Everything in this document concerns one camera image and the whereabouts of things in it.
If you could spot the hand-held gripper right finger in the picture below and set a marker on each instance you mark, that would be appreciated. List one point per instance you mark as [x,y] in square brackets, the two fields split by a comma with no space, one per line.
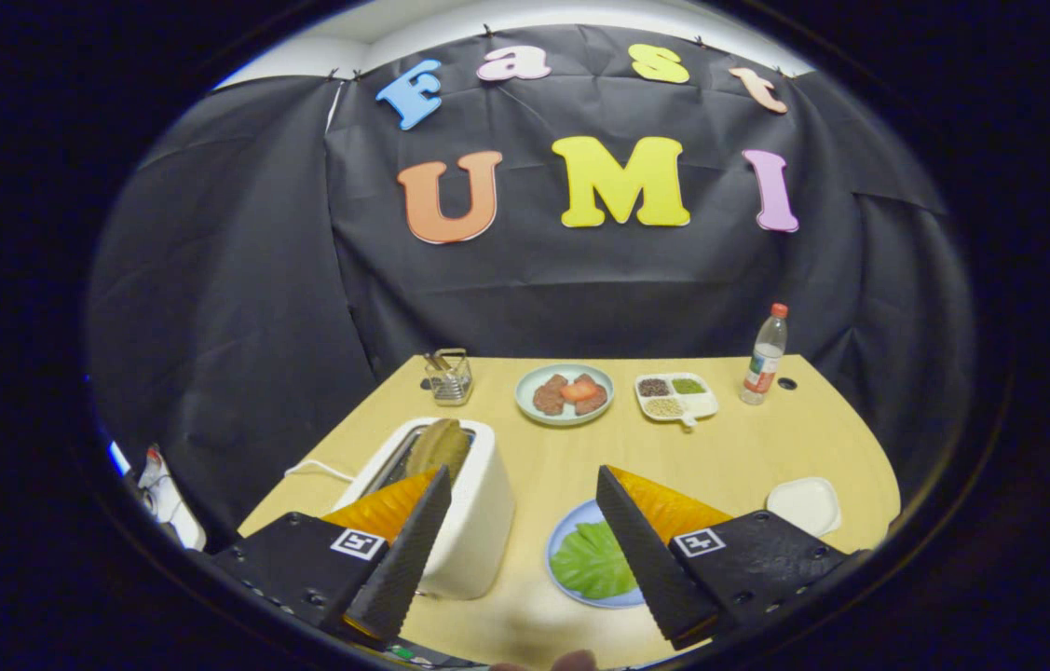
[646,559]

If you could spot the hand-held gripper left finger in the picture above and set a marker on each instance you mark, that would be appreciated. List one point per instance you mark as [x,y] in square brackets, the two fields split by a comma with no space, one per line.
[403,559]

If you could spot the green lettuce leaf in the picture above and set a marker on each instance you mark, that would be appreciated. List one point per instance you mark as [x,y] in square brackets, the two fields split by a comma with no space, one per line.
[594,559]

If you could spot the brown toast slice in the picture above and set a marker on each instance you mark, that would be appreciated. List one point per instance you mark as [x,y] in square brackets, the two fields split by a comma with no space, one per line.
[439,447]

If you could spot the white toaster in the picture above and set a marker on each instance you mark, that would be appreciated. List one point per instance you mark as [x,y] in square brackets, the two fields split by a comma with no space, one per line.
[478,522]

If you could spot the blue round plate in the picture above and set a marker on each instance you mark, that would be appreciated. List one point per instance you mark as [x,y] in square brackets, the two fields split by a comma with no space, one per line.
[566,527]

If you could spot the white divided dish with grains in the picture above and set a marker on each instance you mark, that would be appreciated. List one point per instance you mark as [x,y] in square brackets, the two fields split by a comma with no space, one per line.
[697,405]

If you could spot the brown meat piece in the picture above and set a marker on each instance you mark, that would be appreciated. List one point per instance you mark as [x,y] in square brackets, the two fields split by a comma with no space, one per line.
[548,399]
[593,405]

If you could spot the white square plate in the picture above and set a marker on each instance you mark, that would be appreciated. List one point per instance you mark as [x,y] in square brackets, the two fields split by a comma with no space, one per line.
[804,506]

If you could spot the red tomato slice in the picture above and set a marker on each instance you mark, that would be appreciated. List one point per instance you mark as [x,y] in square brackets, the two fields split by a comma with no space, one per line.
[580,388]

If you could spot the pale green round plate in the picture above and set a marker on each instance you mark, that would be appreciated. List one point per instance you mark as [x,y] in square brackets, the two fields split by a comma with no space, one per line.
[534,373]

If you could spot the clear water bottle red cap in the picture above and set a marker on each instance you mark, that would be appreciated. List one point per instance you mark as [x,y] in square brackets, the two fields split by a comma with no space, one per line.
[764,359]

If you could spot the white device beside table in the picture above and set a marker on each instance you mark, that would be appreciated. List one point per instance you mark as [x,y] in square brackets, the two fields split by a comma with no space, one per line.
[170,503]

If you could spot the black backdrop cloth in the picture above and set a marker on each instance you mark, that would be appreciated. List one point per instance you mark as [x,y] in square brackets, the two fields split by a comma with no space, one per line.
[534,298]

